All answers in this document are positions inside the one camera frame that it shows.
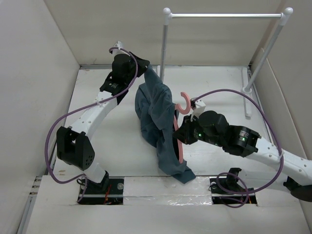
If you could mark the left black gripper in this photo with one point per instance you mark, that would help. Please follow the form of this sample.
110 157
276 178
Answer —
142 65

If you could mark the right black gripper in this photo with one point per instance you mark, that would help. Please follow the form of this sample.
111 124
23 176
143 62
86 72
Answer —
184 133

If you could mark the pink plastic hanger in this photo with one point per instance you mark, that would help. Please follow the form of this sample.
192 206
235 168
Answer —
178 123

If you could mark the teal t shirt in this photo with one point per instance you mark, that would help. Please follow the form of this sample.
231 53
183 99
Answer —
156 111

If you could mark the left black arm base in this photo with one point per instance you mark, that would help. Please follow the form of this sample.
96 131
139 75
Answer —
108 192

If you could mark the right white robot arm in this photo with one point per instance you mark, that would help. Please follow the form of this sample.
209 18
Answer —
293 173

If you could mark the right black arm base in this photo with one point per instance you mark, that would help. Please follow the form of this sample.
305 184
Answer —
224 187

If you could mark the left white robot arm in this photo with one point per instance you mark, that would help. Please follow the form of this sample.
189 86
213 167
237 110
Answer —
74 142

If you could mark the white metal clothes rack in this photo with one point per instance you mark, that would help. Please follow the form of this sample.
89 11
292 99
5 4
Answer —
247 83

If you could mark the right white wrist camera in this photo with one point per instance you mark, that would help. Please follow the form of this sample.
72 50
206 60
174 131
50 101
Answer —
198 107

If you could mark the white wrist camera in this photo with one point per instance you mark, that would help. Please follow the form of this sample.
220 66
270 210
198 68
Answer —
198 107
119 47

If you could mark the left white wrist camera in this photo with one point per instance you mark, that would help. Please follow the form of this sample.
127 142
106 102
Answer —
119 47

